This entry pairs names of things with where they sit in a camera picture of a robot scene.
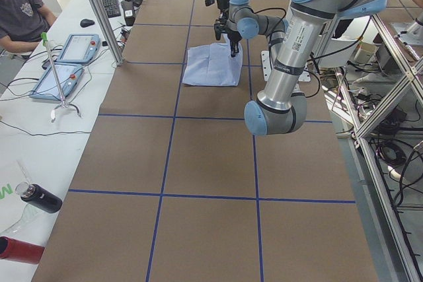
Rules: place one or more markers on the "aluminium frame post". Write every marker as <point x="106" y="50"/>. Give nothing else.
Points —
<point x="107" y="31"/>

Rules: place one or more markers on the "black water bottle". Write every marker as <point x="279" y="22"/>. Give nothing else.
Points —
<point x="37" y="196"/>

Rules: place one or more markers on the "light blue striped shirt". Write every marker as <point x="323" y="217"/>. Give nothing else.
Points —
<point x="213" y="66"/>

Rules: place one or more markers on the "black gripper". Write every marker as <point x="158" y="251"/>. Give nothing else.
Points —
<point x="220" y="4"/>
<point x="233" y="37"/>

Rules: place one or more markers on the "red water bottle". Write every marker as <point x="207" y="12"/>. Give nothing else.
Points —
<point x="20" y="251"/>

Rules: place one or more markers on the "grabber stick green tip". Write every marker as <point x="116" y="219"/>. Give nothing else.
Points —
<point x="63" y="102"/>

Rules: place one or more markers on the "black keyboard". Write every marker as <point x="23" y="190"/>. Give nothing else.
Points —
<point x="111" y="7"/>

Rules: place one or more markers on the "black computer mouse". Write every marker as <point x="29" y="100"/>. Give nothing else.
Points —
<point x="86" y="22"/>

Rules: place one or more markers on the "seated person grey shirt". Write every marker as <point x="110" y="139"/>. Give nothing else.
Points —
<point x="22" y="22"/>

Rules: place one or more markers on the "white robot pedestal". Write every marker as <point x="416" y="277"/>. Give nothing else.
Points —
<point x="294" y="62"/>

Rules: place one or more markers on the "upper blue teach pendant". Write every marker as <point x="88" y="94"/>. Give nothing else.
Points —
<point x="79" y="49"/>

